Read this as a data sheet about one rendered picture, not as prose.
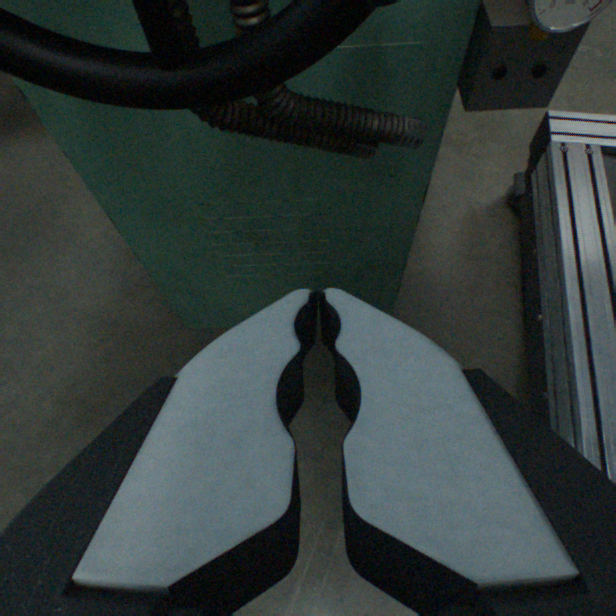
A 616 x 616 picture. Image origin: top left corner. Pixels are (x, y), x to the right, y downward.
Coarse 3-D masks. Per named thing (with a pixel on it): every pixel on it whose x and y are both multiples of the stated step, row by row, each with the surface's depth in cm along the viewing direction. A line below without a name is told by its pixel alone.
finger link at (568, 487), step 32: (480, 384) 8; (512, 416) 7; (512, 448) 7; (544, 448) 7; (544, 480) 6; (576, 480) 6; (608, 480) 6; (544, 512) 6; (576, 512) 6; (608, 512) 6; (576, 544) 5; (608, 544) 5; (608, 576) 5; (480, 608) 5; (512, 608) 5; (544, 608) 5; (576, 608) 5; (608, 608) 5
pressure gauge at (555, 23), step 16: (528, 0) 30; (544, 0) 30; (560, 0) 30; (576, 0) 30; (592, 0) 30; (608, 0) 30; (544, 16) 31; (560, 16) 31; (576, 16) 31; (592, 16) 31; (528, 32) 35; (544, 32) 34
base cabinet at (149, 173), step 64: (0, 0) 35; (64, 0) 36; (128, 0) 36; (192, 0) 36; (448, 0) 36; (320, 64) 40; (384, 64) 40; (448, 64) 41; (64, 128) 47; (128, 128) 46; (192, 128) 47; (128, 192) 55; (192, 192) 55; (256, 192) 55; (320, 192) 55; (384, 192) 56; (192, 256) 68; (256, 256) 68; (320, 256) 68; (384, 256) 68; (192, 320) 89
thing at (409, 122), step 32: (256, 0) 24; (192, 32) 26; (256, 96) 29; (288, 96) 30; (224, 128) 32; (256, 128) 33; (288, 128) 34; (320, 128) 33; (352, 128) 34; (384, 128) 35; (416, 128) 36
